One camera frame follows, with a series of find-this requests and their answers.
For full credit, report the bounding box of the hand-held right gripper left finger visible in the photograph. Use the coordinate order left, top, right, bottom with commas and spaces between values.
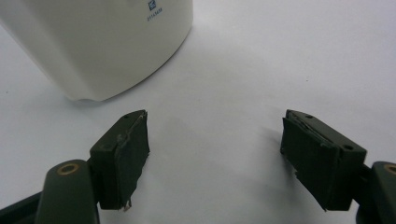
89, 109, 151, 212

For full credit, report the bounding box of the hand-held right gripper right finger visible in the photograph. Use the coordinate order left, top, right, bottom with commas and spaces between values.
279, 109, 368, 212

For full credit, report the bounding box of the cream pump bottle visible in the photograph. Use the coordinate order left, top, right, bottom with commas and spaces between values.
0, 0, 194, 103

